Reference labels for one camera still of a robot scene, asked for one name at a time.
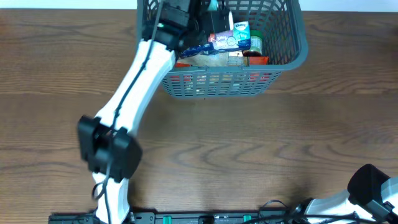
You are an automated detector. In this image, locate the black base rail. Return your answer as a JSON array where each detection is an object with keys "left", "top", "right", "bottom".
[{"left": 47, "top": 207, "right": 289, "bottom": 224}]

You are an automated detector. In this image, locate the teal wipes packet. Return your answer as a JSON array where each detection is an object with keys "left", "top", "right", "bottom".
[{"left": 207, "top": 0, "right": 218, "bottom": 11}]

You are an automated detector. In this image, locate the beige paper pouch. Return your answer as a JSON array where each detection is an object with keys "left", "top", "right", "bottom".
[{"left": 177, "top": 51, "right": 246, "bottom": 68}]

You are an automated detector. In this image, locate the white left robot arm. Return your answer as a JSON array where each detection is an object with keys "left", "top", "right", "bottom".
[{"left": 77, "top": 1, "right": 233, "bottom": 223}]

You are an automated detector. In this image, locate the green lid jar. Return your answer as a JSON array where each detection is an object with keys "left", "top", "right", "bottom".
[{"left": 243, "top": 30, "right": 263, "bottom": 57}]

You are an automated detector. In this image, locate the grey plastic lattice basket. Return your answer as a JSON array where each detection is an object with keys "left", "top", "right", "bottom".
[{"left": 136, "top": 0, "right": 309, "bottom": 100}]

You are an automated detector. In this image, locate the blue Kleenex tissue multipack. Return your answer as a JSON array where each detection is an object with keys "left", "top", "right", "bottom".
[{"left": 179, "top": 21, "right": 251, "bottom": 58}]

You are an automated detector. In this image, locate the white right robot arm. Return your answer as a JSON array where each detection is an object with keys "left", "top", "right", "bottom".
[{"left": 290, "top": 164, "right": 397, "bottom": 223}]

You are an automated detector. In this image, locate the orange pasta packet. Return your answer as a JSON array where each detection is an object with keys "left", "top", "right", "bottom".
[{"left": 174, "top": 55, "right": 269, "bottom": 68}]

